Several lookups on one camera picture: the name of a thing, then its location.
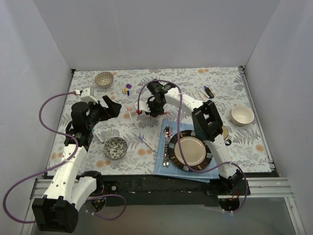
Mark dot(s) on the cream mug black handle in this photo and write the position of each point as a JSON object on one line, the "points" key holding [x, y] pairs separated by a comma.
{"points": [[227, 141]]}

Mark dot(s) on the black purple highlighter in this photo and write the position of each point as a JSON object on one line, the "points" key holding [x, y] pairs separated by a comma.
{"points": [[208, 92]]}

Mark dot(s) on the silver fork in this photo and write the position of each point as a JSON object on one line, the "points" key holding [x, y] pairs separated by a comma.
{"points": [[168, 147]]}

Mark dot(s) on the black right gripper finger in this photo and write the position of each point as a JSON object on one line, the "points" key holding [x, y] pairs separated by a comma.
{"points": [[157, 113], [150, 112]]}

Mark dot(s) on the plain cream bowl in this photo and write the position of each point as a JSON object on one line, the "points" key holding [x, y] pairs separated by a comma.
{"points": [[242, 115]]}

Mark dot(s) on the lilac capped white marker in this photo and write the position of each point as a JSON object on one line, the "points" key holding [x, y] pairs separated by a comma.
{"points": [[141, 137]]}

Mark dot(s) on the striped rim dinner plate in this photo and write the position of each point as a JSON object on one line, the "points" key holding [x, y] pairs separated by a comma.
{"points": [[196, 152]]}

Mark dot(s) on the silver spoon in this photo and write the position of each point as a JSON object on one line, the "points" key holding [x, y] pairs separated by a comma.
{"points": [[167, 139]]}

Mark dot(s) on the green white marker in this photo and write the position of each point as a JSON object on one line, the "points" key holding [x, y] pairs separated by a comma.
{"points": [[98, 137]]}

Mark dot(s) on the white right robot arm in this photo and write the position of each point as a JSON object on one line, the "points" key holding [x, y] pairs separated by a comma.
{"points": [[207, 126]]}

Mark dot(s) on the leaf patterned bowl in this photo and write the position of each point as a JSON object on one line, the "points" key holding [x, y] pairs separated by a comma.
{"points": [[115, 148]]}

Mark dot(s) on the floral patterned table mat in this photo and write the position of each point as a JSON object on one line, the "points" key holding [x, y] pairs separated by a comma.
{"points": [[248, 148]]}

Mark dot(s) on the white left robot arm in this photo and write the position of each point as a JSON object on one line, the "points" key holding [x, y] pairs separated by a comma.
{"points": [[58, 208]]}

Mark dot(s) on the pink capped white marker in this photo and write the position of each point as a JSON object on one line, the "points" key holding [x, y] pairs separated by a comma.
{"points": [[130, 115]]}

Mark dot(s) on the blue checked cloth napkin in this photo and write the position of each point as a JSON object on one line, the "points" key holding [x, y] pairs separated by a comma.
{"points": [[172, 170]]}

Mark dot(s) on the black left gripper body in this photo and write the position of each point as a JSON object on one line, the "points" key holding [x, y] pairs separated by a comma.
{"points": [[103, 109]]}

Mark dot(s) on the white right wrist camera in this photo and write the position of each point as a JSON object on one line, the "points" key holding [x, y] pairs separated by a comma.
{"points": [[142, 106]]}

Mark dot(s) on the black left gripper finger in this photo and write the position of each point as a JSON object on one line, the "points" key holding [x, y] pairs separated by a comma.
{"points": [[112, 106], [110, 115]]}

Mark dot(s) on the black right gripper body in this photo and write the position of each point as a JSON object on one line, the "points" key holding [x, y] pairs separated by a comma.
{"points": [[156, 107]]}

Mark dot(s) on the small patterned brown bowl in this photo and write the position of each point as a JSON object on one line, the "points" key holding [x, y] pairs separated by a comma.
{"points": [[104, 79]]}

